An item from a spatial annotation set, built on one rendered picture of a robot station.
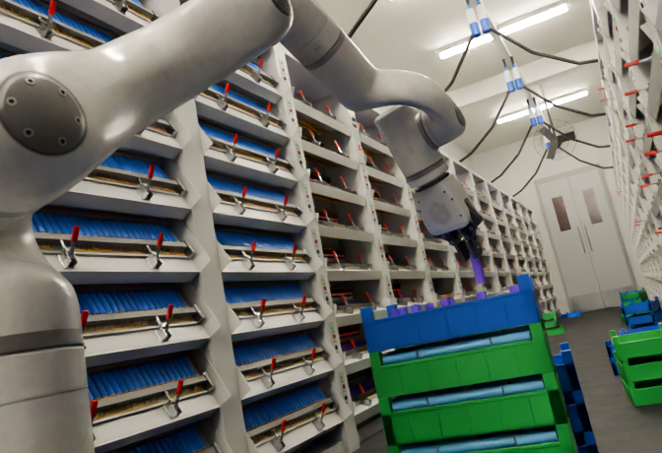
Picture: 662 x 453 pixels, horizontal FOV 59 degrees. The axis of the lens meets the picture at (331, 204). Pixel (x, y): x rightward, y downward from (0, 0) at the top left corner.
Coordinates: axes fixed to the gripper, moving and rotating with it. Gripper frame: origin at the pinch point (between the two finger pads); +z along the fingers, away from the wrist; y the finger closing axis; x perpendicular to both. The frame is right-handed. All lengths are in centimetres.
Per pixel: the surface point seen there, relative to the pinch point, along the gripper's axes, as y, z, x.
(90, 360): -68, -16, -51
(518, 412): 10.5, 21.2, -23.1
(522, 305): 14.7, 7.4, -13.9
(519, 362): 12.3, 14.8, -19.0
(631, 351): -29, 84, 90
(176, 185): -84, -44, 0
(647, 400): -28, 99, 83
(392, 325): -4.8, 1.8, -23.7
